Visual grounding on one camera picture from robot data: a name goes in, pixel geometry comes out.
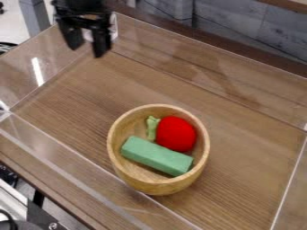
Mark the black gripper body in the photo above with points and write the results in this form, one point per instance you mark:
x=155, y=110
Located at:
x=82, y=14

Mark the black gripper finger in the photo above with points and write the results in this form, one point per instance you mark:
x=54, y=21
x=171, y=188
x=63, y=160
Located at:
x=102, y=43
x=72, y=36

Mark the small light green stick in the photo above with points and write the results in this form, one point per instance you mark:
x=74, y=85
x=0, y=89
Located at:
x=152, y=122

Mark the brown wooden bowl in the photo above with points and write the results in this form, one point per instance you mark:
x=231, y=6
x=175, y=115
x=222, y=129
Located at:
x=138, y=175

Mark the red plush ball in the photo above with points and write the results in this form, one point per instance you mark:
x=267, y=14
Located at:
x=175, y=134

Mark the green rectangular block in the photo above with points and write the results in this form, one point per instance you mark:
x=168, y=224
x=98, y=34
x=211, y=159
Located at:
x=156, y=156

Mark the grey table leg post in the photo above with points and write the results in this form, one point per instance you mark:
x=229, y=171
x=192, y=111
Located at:
x=35, y=16

